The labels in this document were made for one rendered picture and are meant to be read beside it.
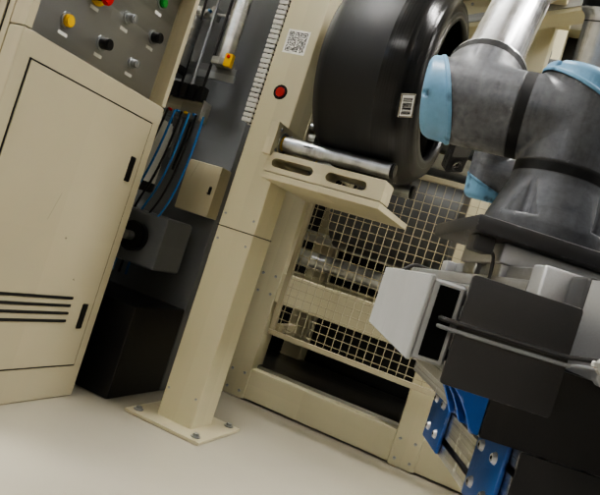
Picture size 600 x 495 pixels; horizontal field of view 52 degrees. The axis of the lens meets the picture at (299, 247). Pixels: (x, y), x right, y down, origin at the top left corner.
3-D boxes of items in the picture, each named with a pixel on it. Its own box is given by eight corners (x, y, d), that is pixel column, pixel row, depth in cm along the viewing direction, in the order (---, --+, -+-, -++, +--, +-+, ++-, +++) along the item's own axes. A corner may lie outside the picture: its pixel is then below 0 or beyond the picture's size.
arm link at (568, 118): (615, 173, 73) (650, 64, 74) (501, 147, 78) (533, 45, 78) (603, 193, 85) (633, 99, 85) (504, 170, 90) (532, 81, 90)
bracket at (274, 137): (260, 151, 176) (271, 119, 176) (308, 183, 213) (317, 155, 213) (271, 154, 175) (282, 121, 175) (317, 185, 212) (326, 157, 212)
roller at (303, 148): (276, 146, 178) (282, 133, 179) (281, 153, 182) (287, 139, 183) (390, 176, 165) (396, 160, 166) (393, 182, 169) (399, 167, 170)
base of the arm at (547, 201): (622, 263, 74) (647, 184, 74) (500, 224, 74) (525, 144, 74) (568, 261, 89) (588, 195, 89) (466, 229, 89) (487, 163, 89)
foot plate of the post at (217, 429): (124, 410, 187) (126, 403, 187) (172, 401, 212) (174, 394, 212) (197, 446, 177) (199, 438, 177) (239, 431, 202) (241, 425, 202)
